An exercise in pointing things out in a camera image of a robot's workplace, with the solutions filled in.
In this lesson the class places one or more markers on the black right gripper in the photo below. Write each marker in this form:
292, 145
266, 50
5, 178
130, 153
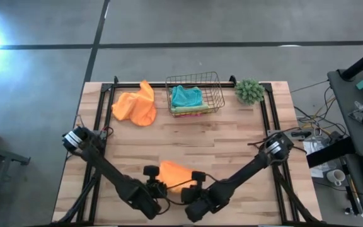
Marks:
194, 194

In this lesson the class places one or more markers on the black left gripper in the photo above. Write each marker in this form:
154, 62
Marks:
156, 189

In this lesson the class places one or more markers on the orange microfiber towel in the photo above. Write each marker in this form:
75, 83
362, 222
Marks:
137, 107
175, 175

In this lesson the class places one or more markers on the light green microfiber towel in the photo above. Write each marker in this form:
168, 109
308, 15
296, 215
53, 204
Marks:
200, 108

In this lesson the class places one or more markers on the teal microfiber towel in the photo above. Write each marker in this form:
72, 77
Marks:
186, 96

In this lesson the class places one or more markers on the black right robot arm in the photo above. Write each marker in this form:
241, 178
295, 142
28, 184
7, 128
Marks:
247, 170

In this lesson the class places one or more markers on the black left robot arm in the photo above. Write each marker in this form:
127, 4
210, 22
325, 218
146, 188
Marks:
106, 170

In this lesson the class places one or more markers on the small artificial potted plant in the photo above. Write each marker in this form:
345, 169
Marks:
249, 91

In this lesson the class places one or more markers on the black desk crossbar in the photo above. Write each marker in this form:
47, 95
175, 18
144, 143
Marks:
329, 153

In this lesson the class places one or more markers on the white mug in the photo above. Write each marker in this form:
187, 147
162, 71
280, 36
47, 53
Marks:
336, 176

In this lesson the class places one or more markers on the grey side desk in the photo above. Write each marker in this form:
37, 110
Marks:
354, 126

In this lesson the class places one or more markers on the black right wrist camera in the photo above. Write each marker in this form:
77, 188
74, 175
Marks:
198, 176

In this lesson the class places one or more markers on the black aluminium table frame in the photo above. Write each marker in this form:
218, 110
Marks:
124, 84

